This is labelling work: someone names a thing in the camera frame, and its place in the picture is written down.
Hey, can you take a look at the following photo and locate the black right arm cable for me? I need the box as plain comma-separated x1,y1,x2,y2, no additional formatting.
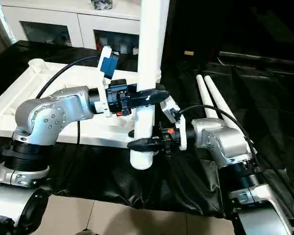
174,104,294,235

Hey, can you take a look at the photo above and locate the white cabinet with glass doors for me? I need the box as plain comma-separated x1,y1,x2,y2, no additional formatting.
1,0,142,56

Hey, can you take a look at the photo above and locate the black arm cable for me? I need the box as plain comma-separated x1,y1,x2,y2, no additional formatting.
174,104,294,235
36,55,101,145

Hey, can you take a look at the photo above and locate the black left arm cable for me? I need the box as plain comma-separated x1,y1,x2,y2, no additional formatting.
36,55,101,145

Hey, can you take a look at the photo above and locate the dark object on cabinet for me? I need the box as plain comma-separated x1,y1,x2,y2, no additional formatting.
91,0,114,11

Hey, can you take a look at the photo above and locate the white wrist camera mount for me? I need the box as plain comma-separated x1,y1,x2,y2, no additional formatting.
160,94,189,152
96,46,121,118

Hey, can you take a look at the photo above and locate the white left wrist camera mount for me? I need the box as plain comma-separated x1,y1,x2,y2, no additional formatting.
96,46,121,118

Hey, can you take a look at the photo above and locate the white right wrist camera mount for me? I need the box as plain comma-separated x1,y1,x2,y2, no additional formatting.
160,94,189,152

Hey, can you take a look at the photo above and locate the black mat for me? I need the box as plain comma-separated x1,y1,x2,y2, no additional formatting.
0,40,294,220

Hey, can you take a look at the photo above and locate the black bar with red light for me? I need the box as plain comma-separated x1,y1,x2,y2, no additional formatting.
217,50,294,74

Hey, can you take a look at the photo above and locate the white plastic table top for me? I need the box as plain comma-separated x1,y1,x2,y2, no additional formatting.
0,58,162,149

